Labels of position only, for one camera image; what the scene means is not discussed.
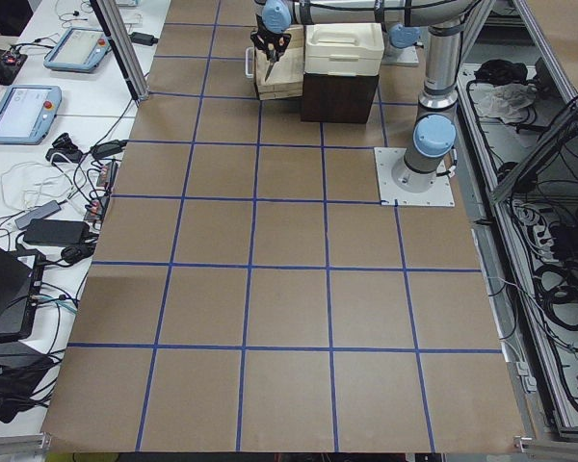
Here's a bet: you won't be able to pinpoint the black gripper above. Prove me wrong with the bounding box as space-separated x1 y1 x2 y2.
250 29 290 61

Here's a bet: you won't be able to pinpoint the grey orange scissors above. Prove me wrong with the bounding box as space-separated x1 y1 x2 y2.
264 43 277 81

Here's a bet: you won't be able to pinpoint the wooden drawer with white handle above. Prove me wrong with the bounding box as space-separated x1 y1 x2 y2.
245 25 304 100

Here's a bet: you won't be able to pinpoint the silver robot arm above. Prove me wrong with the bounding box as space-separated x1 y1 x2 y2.
250 1 480 193

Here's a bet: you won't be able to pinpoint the dark wooden drawer cabinet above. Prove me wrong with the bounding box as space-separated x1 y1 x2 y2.
301 73 380 124

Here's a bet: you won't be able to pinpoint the cream plastic storage box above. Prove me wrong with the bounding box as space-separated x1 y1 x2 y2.
304 23 384 77

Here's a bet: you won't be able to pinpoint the black power brick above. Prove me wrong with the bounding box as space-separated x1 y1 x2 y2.
129 32 158 46

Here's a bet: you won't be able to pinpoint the upper blue teach pendant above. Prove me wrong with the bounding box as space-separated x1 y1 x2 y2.
43 27 110 73

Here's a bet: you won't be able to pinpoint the blue teach pendant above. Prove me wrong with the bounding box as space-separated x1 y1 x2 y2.
0 85 62 145
43 27 110 73

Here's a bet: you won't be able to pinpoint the crumpled white cloth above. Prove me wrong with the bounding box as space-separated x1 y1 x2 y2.
476 83 537 124

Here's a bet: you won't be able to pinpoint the lower blue teach pendant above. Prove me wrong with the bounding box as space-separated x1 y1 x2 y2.
0 85 62 145

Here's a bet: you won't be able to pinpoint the black power adapter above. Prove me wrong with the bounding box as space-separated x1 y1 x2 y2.
23 219 90 246

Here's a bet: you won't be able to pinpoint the black laptop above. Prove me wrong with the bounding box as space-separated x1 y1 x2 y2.
0 247 46 344

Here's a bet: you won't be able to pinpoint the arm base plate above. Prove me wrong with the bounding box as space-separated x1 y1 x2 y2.
381 45 419 67

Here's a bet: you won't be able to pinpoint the aluminium frame post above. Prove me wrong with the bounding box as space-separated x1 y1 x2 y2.
91 0 149 105

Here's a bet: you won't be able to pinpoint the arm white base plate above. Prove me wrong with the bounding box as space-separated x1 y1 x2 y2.
374 147 455 208

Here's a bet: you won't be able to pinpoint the white coiled cable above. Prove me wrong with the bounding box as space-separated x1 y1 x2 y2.
0 161 81 211

